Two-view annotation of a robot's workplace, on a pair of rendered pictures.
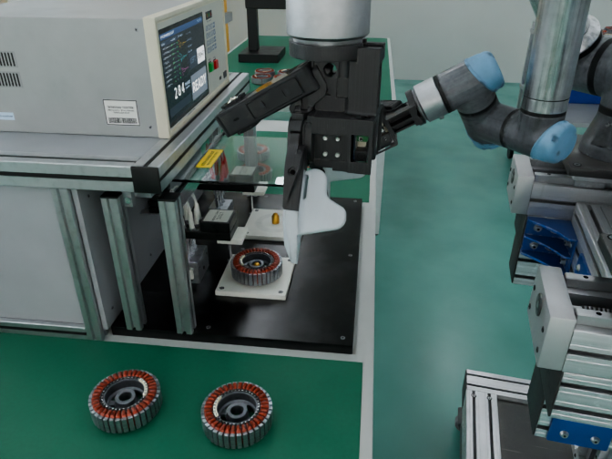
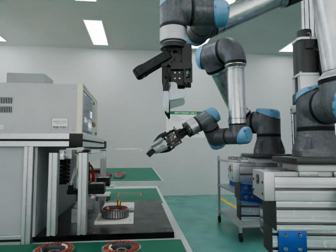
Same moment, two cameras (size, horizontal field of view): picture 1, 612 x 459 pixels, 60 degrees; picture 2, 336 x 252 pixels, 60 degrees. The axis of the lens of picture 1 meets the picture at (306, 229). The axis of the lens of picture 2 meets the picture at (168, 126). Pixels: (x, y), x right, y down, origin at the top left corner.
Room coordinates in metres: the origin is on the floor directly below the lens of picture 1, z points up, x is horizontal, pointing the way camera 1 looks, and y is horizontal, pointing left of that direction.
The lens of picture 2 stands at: (-0.26, 0.17, 1.07)
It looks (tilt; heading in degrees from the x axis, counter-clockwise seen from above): 4 degrees up; 347
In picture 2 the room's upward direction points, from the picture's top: straight up
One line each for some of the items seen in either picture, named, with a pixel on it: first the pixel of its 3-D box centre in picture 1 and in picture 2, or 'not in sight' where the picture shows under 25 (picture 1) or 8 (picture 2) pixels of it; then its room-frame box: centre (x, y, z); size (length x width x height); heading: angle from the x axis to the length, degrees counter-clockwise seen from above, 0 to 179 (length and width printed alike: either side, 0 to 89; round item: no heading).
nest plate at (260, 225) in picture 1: (275, 224); (118, 206); (1.23, 0.08, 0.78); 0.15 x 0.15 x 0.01; 83
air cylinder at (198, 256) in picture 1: (192, 263); (79, 213); (1.01, 0.25, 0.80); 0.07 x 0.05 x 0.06; 173
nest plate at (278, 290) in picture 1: (257, 275); (115, 218); (0.99, 0.11, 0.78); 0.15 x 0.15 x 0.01; 83
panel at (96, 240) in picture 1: (158, 188); (60, 180); (1.14, 0.35, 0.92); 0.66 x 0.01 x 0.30; 173
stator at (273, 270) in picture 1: (256, 266); (115, 212); (0.99, 0.11, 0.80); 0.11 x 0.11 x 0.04
